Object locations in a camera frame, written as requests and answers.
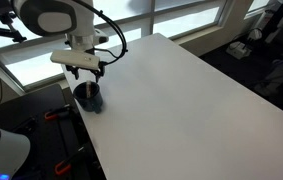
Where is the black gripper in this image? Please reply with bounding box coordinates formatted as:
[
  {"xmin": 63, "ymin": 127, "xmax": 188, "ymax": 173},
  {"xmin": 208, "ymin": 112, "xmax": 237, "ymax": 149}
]
[{"xmin": 66, "ymin": 49, "xmax": 105, "ymax": 82}]

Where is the red Expo marker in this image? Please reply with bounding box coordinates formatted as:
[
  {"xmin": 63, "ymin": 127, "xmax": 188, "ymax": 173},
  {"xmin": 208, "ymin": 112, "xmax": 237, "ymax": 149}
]
[{"xmin": 86, "ymin": 80, "xmax": 92, "ymax": 98}]

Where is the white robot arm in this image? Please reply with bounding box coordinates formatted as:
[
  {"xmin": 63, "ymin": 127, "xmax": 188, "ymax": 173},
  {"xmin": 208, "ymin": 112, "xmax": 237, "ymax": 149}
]
[{"xmin": 9, "ymin": 0, "xmax": 108, "ymax": 82}]

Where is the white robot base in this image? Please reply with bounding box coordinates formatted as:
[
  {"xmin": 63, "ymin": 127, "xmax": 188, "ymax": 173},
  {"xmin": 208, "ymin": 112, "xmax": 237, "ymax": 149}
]
[{"xmin": 0, "ymin": 128, "xmax": 31, "ymax": 180}]

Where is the dark teal mug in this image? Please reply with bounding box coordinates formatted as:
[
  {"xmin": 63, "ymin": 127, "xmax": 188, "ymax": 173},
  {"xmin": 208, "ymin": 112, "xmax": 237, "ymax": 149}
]
[{"xmin": 73, "ymin": 82, "xmax": 103, "ymax": 114}]

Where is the orange black clamp far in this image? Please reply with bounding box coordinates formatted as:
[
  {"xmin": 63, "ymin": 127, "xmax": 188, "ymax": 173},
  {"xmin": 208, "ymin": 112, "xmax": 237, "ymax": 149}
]
[{"xmin": 44, "ymin": 104, "xmax": 73, "ymax": 121}]

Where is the orange black clamp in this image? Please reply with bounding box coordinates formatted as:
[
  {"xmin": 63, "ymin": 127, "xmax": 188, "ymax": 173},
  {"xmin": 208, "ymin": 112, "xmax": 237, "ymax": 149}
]
[
  {"xmin": 44, "ymin": 104, "xmax": 73, "ymax": 121},
  {"xmin": 54, "ymin": 147, "xmax": 89, "ymax": 176}
]

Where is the black perforated breadboard base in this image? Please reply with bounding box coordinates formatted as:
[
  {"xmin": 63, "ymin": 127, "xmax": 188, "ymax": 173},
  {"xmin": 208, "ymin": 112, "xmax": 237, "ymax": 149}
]
[{"xmin": 12, "ymin": 110, "xmax": 94, "ymax": 180}]

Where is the orange black clamp near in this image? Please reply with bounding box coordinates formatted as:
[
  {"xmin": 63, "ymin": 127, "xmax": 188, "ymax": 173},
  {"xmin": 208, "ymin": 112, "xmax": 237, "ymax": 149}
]
[{"xmin": 54, "ymin": 147, "xmax": 89, "ymax": 176}]

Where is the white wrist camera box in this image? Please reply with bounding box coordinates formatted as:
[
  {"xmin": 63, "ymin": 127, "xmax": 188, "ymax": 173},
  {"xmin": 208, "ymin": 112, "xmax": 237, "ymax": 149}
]
[{"xmin": 50, "ymin": 50, "xmax": 100, "ymax": 70}]

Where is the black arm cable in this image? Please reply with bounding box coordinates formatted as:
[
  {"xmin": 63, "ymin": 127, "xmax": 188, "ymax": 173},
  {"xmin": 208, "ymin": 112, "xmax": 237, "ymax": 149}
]
[{"xmin": 72, "ymin": 0, "xmax": 129, "ymax": 66}]

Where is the black camera tripod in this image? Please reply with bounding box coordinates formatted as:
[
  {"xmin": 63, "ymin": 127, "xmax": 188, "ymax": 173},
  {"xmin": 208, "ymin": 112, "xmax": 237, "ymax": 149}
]
[{"xmin": 0, "ymin": 12, "xmax": 26, "ymax": 43}]

